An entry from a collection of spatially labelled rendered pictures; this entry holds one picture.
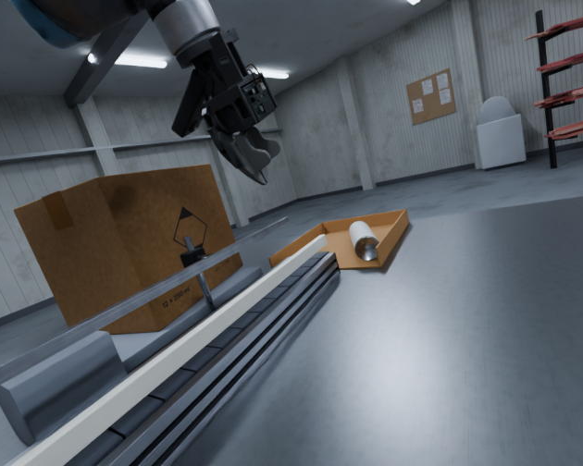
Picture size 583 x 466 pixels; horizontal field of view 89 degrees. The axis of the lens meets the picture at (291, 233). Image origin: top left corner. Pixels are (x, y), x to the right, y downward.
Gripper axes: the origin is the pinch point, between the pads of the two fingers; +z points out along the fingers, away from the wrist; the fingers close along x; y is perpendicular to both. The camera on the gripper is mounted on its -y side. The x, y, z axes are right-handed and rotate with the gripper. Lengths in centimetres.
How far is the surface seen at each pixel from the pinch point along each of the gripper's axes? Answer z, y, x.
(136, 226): -2.6, -17.8, -12.8
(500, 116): 239, 71, 632
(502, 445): 13.5, 30.0, -27.6
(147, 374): 3.0, 4.6, -32.6
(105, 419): 2.3, 4.6, -36.7
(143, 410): 5.5, 3.5, -34.6
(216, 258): 4.8, -2.7, -14.5
